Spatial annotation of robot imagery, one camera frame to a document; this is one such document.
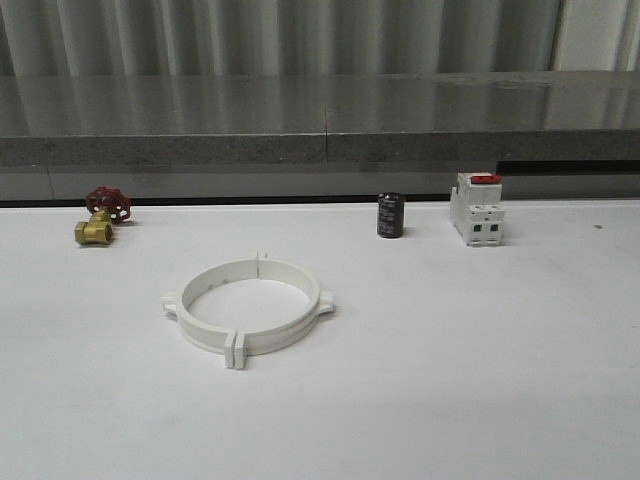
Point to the white half pipe clamp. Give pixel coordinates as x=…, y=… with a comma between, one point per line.
x=216, y=307
x=277, y=306

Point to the black cylindrical capacitor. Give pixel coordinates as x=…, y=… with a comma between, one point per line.
x=390, y=217

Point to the brass valve red handwheel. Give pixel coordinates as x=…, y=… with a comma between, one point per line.
x=108, y=207

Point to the grey stone counter ledge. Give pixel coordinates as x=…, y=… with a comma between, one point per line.
x=173, y=139

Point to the white circuit breaker red switch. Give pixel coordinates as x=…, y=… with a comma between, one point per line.
x=475, y=209

